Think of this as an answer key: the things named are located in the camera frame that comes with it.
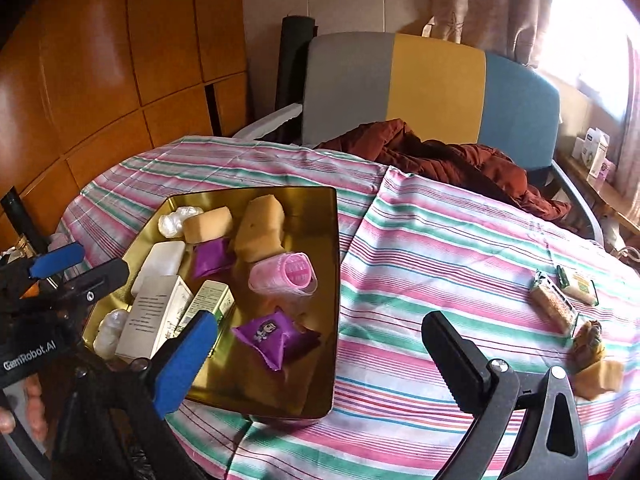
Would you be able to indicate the white printed box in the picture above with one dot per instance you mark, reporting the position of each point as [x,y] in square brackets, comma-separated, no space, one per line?
[150,315]

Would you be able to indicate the wooden wardrobe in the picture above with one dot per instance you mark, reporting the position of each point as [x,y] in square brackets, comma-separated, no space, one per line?
[100,60]

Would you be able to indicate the clear wrapped snack bar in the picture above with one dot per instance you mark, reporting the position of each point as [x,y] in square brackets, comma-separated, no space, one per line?
[552,302]

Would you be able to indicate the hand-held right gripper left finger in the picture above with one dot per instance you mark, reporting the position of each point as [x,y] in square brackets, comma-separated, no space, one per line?
[185,360]

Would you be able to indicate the beige patterned curtain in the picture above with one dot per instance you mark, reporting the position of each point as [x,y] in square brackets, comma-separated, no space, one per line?
[490,5]

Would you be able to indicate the window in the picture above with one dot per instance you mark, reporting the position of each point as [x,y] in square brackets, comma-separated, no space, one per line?
[585,20]

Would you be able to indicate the gold metal tray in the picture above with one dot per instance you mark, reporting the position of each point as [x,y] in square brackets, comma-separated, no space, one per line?
[225,385]

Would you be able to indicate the brown snack packet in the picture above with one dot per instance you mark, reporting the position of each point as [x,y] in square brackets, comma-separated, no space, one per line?
[590,341]

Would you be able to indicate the person's left hand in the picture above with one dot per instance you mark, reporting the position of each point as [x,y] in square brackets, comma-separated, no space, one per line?
[36,410]

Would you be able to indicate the white soap bar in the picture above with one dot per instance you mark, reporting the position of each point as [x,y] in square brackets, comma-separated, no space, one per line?
[160,260]

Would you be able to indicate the large yellow sponge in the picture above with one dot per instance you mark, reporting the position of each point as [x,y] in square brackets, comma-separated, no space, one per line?
[260,230]

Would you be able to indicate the green white packet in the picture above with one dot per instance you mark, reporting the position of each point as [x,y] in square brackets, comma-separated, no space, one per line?
[579,284]

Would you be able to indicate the grey yellow blue sofa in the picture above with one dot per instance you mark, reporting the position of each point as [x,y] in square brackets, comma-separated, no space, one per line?
[440,85]

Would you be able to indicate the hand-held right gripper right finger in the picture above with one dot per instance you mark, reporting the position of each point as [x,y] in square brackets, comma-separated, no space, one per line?
[460,365]

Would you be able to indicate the striped tablecloth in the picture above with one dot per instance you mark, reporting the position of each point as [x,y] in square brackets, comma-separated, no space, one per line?
[425,260]

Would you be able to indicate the small green box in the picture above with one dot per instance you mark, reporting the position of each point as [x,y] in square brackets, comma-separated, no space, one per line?
[210,300]

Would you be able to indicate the rust brown jacket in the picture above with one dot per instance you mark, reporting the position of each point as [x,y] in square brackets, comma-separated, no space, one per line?
[450,160]

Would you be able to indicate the wooden side shelf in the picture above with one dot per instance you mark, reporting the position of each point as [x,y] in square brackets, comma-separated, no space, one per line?
[600,195]

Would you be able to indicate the white plastic bag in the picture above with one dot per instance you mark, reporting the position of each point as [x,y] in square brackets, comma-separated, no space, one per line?
[111,332]
[172,220]

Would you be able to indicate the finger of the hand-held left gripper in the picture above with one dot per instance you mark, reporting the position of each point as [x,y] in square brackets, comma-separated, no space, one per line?
[55,260]
[95,280]

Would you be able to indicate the pink plastic cup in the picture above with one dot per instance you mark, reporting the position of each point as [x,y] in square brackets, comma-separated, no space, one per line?
[285,275]

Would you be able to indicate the small yellow sponge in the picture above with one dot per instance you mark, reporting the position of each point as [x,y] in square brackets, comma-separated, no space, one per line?
[207,225]
[597,379]

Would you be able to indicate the purple snack packet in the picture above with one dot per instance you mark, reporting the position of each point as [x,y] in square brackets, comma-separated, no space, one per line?
[275,337]
[212,257]

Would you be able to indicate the small pink box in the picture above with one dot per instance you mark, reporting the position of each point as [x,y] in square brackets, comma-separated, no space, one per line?
[610,169]

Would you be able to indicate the white blue carton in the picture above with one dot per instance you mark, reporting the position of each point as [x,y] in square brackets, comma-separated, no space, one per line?
[596,150]

